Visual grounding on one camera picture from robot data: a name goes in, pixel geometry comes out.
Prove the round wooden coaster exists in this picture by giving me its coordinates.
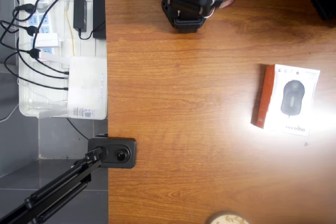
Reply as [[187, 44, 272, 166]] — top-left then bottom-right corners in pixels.
[[207, 210, 250, 224]]

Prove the black floor cable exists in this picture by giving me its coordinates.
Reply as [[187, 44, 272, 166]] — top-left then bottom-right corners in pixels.
[[67, 118, 90, 141]]

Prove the slim black power adapter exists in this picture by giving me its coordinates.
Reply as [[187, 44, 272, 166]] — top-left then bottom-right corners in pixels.
[[72, 0, 88, 31]]

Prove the white router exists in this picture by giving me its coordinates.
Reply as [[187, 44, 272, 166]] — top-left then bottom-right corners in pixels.
[[39, 52, 108, 120]]

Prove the black perforated arm base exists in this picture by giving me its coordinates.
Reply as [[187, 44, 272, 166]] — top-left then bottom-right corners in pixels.
[[310, 0, 336, 23]]

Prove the white plastic tray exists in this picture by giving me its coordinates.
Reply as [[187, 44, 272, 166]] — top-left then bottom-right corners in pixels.
[[18, 0, 108, 119]]

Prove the orange white mouse box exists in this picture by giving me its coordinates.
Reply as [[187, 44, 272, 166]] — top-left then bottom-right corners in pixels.
[[250, 63, 321, 137]]

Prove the wide black power adapter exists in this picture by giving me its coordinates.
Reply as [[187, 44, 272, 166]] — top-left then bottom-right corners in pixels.
[[92, 0, 107, 39]]

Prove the white charger plug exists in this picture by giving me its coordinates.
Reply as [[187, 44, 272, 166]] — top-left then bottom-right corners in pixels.
[[35, 33, 59, 48]]

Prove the thin yellow cable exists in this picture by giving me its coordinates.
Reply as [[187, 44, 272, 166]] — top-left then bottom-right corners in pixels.
[[65, 8, 77, 57]]

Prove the black stand clamp base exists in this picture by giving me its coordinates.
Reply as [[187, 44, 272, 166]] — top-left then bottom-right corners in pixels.
[[87, 136, 137, 169]]

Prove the white power strip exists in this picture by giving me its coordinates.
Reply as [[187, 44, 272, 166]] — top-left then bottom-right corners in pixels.
[[26, 0, 55, 57]]

